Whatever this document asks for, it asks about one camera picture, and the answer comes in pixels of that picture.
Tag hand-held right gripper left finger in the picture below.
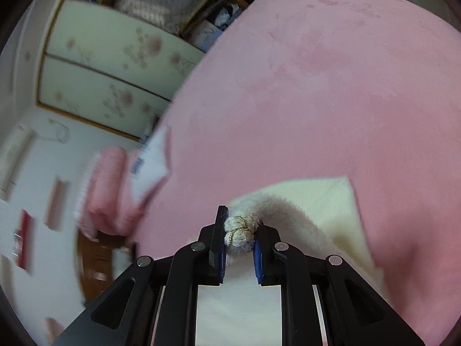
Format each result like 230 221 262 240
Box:
47 205 229 346

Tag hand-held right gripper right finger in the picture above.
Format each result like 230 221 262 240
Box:
254 223 427 346

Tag white fuzzy cardigan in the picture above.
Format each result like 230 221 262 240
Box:
194 176 386 346

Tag small pink printed cushion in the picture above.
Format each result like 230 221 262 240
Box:
130 126 174 206

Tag folded pink quilt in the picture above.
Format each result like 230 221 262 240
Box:
77 146 146 240

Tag pink lace-trimmed pillow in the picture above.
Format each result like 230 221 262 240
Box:
74 151 103 222

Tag pink fleece bed blanket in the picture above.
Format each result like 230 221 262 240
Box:
128 0 461 346

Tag floral wardrobe doors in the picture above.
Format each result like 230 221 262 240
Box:
36 0 206 142

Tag cluttered wooden shelf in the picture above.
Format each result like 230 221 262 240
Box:
72 0 253 53

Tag pink wall poster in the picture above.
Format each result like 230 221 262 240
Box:
44 178 70 230

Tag red wall poster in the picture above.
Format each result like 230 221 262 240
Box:
14 209 37 272

